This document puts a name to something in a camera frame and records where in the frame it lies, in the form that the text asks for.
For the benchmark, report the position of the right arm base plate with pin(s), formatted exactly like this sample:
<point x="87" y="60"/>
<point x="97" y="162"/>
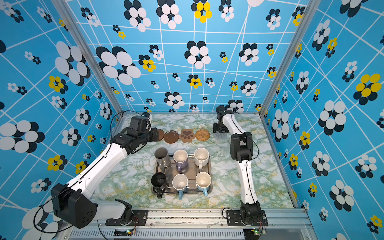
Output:
<point x="236" y="218"/>

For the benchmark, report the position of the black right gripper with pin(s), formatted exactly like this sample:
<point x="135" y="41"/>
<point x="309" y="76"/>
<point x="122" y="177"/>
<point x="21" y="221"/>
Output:
<point x="215" y="129"/>

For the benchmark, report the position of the black mug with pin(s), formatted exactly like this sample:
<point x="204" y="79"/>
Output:
<point x="159" y="184"/>

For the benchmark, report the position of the purple ceramic mug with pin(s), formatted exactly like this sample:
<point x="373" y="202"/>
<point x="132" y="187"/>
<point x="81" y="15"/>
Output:
<point x="181" y="159"/>

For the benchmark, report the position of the white ceramic mug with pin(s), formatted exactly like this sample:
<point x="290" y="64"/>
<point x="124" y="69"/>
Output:
<point x="201" y="156"/>

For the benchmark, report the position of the plain brown round coaster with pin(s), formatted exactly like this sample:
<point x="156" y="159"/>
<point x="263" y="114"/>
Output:
<point x="161" y="134"/>

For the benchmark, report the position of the paw print cork coaster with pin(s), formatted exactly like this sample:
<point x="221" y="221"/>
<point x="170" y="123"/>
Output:
<point x="187" y="135"/>

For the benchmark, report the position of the blue handled cream mug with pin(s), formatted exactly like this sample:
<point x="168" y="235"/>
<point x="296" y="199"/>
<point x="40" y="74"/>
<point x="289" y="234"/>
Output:
<point x="203" y="181"/>

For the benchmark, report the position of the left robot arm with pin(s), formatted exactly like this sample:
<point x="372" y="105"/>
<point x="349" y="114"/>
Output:
<point x="72" y="201"/>

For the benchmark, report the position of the aluminium corner post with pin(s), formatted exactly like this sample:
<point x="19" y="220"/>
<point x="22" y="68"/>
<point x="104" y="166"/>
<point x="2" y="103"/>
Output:
<point x="78" y="36"/>
<point x="288" y="57"/>

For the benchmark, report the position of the aluminium front rail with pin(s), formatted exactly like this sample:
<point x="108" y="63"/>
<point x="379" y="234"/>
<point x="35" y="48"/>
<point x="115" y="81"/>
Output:
<point x="201" y="224"/>

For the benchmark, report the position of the stainless steel cup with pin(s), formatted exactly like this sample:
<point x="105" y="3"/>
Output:
<point x="162" y="158"/>

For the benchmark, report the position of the aluminium corner post left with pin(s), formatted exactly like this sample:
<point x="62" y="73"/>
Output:
<point x="78" y="36"/>

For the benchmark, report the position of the light blue mug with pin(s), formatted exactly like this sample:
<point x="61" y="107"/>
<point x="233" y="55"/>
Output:
<point x="180" y="184"/>

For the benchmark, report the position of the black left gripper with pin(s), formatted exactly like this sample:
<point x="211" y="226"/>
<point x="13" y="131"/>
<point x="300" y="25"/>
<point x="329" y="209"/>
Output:
<point x="155" y="137"/>

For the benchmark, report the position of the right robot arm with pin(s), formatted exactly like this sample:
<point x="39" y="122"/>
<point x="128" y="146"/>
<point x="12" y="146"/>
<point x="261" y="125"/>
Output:
<point x="241" y="151"/>

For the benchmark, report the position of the scratched brown round coaster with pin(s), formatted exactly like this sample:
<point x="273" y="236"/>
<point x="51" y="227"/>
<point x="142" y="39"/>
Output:
<point x="171" y="137"/>

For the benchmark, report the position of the rattan wicker round coaster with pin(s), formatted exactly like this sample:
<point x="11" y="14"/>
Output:
<point x="202" y="135"/>

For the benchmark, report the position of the grey woven round coaster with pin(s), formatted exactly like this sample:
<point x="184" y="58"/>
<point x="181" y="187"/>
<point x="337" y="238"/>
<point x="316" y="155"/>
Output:
<point x="222" y="136"/>

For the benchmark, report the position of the aluminium corner post right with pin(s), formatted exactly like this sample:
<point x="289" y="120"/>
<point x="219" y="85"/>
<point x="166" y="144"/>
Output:
<point x="288" y="57"/>

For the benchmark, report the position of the metal serving tray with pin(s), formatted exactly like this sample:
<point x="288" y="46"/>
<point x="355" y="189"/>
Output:
<point x="191" y="170"/>

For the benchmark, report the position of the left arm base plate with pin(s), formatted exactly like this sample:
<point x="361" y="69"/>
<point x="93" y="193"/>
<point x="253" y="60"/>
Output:
<point x="138" y="219"/>

